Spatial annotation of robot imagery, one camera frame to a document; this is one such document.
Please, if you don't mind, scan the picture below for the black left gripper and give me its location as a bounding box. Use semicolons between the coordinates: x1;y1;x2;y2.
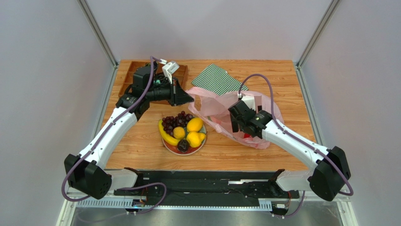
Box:
146;77;194;107

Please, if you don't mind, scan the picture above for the pink plastic bag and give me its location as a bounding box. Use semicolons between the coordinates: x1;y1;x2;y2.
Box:
186;87;271;149

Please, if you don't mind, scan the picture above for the yellow pear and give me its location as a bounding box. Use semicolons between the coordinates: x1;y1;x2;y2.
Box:
186;132;206;148

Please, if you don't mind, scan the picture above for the dark purple fruit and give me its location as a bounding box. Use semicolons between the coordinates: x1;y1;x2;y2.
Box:
177;139;190;153

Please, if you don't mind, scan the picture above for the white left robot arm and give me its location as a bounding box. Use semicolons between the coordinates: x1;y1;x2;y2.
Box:
62;62;194;201

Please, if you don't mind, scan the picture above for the wooden compartment tray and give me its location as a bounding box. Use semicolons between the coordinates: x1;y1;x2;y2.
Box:
118;61;188;105

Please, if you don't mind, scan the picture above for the purple grape bunch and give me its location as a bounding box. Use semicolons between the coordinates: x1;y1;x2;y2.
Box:
161;111;194;135

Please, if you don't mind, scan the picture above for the yellow lemon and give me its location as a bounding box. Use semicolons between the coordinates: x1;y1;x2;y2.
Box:
186;118;203;132

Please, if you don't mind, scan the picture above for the small orange fruit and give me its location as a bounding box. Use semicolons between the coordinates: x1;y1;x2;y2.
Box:
173;127;186;140

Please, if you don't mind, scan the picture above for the green striped cloth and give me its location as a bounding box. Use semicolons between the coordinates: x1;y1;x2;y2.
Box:
191;64;241;96

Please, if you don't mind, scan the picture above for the yellow banana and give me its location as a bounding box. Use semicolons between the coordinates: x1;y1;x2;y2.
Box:
158;120;180;146

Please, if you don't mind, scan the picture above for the patterned fruit plate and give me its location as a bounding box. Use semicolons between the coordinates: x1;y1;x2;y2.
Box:
158;123;207;155

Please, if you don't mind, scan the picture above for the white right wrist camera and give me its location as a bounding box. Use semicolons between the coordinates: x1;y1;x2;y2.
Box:
237;94;257;111

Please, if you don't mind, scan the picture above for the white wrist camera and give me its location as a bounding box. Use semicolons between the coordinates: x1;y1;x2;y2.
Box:
237;94;257;111
162;61;180;84

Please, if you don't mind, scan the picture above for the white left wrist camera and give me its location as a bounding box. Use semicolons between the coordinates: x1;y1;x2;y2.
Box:
162;61;180;84

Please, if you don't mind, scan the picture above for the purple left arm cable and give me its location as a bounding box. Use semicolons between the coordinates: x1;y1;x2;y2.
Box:
61;56;168;202

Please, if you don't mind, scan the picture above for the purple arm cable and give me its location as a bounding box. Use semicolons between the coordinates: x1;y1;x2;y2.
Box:
61;56;168;202
237;73;354;218

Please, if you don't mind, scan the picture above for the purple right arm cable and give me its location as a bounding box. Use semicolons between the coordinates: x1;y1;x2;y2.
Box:
237;73;354;218

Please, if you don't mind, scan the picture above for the aluminium frame post right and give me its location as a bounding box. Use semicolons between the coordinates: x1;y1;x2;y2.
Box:
296;0;341;68

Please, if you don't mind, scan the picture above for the aluminium frame post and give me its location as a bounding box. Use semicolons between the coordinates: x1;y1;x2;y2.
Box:
296;0;341;68
77;0;119;68

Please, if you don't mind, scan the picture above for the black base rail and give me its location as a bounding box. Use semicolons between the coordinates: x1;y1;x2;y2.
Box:
114;170;301;207

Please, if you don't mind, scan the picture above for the aluminium frame post left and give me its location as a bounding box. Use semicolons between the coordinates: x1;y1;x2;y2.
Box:
77;0;119;68

